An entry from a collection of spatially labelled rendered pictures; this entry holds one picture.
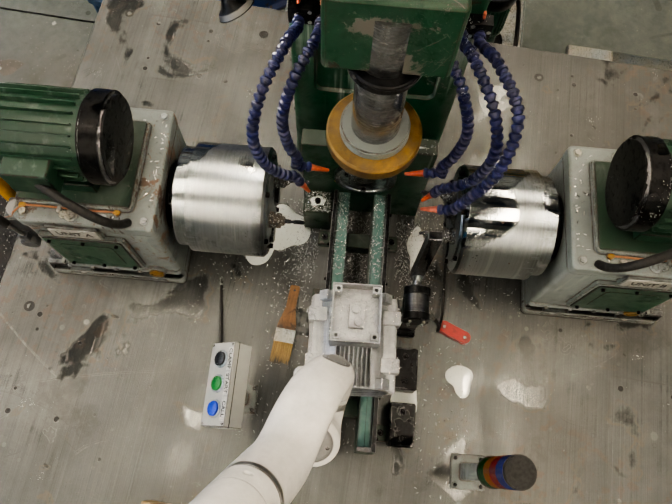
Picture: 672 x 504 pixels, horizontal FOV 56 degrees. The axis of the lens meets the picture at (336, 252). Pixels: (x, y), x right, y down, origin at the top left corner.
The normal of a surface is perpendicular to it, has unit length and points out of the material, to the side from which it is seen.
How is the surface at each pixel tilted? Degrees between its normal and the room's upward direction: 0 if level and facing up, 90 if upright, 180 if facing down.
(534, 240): 36
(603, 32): 0
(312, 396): 20
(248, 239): 65
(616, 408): 0
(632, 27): 0
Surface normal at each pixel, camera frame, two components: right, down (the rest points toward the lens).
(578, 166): 0.02, -0.33
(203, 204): -0.03, 0.22
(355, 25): -0.08, 0.94
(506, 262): -0.07, 0.72
